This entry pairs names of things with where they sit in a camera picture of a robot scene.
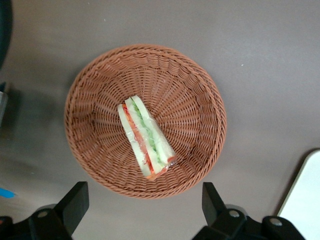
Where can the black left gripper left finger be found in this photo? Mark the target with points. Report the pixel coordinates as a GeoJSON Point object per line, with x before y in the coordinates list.
{"type": "Point", "coordinates": [71, 207]}

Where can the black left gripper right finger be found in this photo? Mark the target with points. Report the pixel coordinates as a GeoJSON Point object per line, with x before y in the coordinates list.
{"type": "Point", "coordinates": [215, 212]}

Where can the plastic-wrapped triangle sandwich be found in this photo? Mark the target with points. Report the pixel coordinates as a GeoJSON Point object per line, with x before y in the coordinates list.
{"type": "Point", "coordinates": [143, 136]}

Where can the white plastic tray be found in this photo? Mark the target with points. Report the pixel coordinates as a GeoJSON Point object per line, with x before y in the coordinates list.
{"type": "Point", "coordinates": [303, 197]}

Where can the brown woven wicker basket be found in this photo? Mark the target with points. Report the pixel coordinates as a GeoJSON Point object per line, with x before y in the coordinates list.
{"type": "Point", "coordinates": [190, 120]}

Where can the grey metal object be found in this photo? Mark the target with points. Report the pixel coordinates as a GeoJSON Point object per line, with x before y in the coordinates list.
{"type": "Point", "coordinates": [2, 105]}

